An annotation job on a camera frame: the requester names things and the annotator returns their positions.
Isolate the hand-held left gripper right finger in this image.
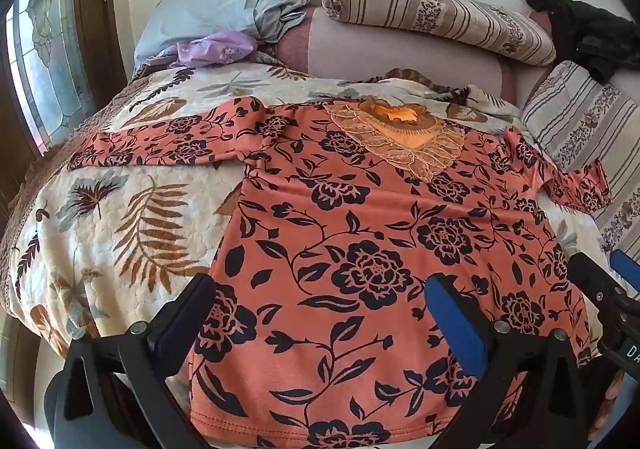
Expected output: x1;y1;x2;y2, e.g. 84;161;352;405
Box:
424;275;590;449

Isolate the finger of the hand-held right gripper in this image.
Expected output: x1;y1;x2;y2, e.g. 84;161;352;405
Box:
569;252;627;326
609;249;640;293

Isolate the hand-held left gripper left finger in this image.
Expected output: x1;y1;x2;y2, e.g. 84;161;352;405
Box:
45;274;217;449

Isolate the orange floral shirt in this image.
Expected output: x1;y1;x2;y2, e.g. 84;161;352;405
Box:
67;96;613;449

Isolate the person's right hand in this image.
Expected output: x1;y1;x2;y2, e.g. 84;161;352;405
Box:
589;371;627;436

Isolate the leaf print quilt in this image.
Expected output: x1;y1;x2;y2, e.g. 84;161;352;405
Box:
0;66;640;380

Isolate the striped floral seat cushion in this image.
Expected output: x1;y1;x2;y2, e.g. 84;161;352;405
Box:
520;60;640;260

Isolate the black jacket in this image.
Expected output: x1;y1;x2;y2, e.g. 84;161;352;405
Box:
522;0;637;84

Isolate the purple floral cloth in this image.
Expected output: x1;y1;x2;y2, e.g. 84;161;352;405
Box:
145;31;258;68

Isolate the pink beige sofa backrest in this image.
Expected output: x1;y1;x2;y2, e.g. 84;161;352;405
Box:
276;4;523;106

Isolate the stained glass window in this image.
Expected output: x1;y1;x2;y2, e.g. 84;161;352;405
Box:
7;0;96;154

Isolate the blue-grey pillow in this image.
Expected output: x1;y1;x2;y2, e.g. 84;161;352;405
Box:
132;0;319;74

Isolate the striped floral bolster pillow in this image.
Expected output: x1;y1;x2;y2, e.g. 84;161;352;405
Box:
320;0;557;68

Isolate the dark wooden window frame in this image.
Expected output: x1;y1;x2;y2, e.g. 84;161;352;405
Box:
0;0;138;210

